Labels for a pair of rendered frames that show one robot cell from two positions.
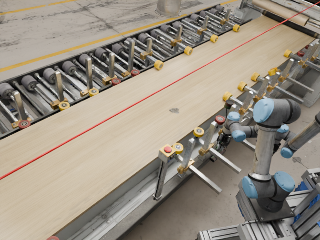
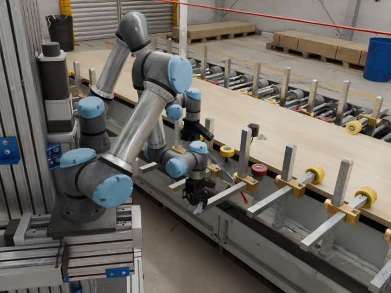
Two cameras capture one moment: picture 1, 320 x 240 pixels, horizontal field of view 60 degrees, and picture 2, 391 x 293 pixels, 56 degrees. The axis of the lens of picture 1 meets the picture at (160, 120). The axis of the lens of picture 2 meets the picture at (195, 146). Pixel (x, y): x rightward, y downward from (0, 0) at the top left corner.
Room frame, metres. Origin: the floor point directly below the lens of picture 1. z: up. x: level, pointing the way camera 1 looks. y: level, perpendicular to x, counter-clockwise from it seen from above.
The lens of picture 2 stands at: (1.63, -2.16, 1.84)
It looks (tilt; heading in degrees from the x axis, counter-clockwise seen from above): 27 degrees down; 99
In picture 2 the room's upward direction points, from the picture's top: 2 degrees clockwise
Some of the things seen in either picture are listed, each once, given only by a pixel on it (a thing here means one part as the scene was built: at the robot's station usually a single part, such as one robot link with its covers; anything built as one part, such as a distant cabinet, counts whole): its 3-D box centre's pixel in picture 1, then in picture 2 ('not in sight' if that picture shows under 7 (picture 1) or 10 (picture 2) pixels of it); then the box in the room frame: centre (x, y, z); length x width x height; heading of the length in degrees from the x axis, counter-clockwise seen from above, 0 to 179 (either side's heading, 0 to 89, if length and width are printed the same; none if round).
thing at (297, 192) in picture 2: (245, 108); (289, 185); (1.83, -0.69, 0.95); 0.14 x 0.06 x 0.05; 143
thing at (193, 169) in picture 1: (195, 172); (171, 158); (1.19, -0.32, 0.80); 0.44 x 0.03 x 0.04; 53
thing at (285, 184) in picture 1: (279, 185); (91, 114); (0.91, -0.70, 1.21); 0.13 x 0.12 x 0.14; 105
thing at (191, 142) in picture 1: (185, 162); (178, 141); (1.21, -0.23, 0.88); 0.04 x 0.04 x 0.48; 53
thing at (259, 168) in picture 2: (218, 123); (258, 176); (1.69, -0.49, 0.85); 0.08 x 0.08 x 0.11
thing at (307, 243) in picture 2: (265, 99); (338, 217); (2.01, -0.90, 0.95); 0.50 x 0.04 x 0.04; 53
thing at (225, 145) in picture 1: (225, 137); (191, 129); (1.33, -0.46, 1.07); 0.09 x 0.08 x 0.12; 164
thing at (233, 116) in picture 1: (232, 121); (192, 100); (1.33, -0.46, 1.23); 0.09 x 0.08 x 0.11; 15
